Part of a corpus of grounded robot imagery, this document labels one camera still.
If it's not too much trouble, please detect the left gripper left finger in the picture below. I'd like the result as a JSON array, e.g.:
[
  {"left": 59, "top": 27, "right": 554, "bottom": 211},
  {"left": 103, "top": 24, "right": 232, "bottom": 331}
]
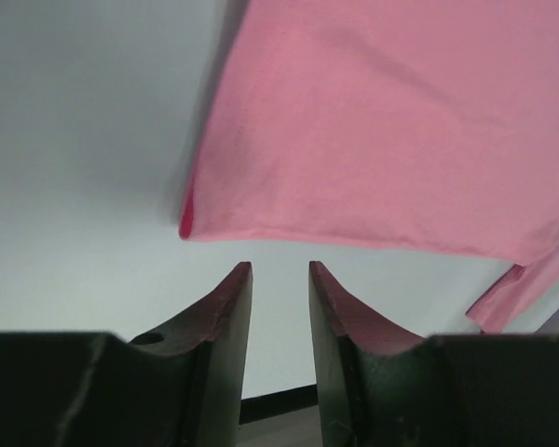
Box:
[{"left": 0, "top": 262, "right": 252, "bottom": 446}]

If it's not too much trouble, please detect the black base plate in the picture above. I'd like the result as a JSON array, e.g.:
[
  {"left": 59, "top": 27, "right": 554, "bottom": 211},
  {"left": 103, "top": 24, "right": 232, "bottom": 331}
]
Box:
[{"left": 239, "top": 385, "right": 318, "bottom": 426}]

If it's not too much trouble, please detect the pink t shirt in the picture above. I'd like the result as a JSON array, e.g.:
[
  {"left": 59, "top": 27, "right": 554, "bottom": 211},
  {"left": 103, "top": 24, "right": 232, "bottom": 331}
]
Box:
[{"left": 179, "top": 1, "right": 559, "bottom": 332}]

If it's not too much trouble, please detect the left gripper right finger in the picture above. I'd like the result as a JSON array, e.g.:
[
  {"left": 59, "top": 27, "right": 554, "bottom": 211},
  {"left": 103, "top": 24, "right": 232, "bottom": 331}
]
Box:
[{"left": 309, "top": 261, "right": 559, "bottom": 446}]

